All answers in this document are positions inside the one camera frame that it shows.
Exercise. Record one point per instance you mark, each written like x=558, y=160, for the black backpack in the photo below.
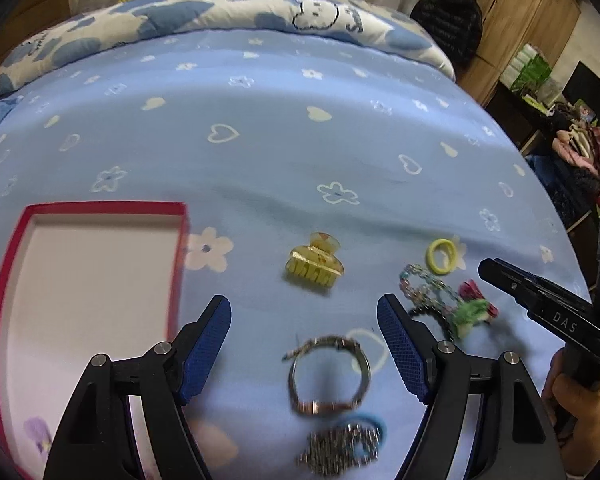
x=447, y=15

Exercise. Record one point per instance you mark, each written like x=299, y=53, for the yellow hair claw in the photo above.
x=312, y=262

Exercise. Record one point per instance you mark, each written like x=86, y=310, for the person's right hand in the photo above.
x=585, y=420

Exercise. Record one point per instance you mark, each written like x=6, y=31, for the wooden headboard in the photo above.
x=25, y=25

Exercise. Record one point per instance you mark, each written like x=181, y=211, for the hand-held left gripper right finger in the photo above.
x=400, y=345

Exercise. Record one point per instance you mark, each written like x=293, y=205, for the mesh-band wrist watch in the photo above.
x=362, y=360

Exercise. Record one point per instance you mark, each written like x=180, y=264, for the green and white packages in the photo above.
x=532, y=67

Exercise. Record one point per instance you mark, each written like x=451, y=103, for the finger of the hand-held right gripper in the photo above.
x=510, y=280

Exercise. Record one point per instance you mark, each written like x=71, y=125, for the wooden wardrobe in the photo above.
x=525, y=5

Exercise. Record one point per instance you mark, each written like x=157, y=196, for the red-rimmed white box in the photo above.
x=80, y=285

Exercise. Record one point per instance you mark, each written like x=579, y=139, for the pink hair clip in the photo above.
x=467, y=290

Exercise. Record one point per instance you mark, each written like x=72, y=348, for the light blue printed bed sheet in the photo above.
x=260, y=160

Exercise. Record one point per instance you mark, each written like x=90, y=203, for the blue white cloud pillow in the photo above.
x=180, y=15

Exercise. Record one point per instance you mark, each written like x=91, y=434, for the black monitor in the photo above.
x=592, y=87

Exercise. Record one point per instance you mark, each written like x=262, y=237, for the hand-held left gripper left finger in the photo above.
x=207, y=350

